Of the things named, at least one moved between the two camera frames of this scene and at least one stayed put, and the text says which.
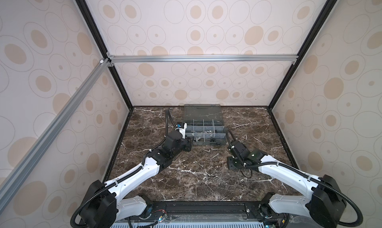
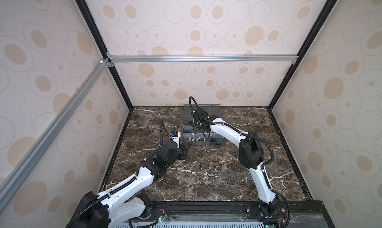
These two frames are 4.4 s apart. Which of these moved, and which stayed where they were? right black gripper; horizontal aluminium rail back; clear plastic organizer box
Moved: right black gripper
Stayed: clear plastic organizer box; horizontal aluminium rail back
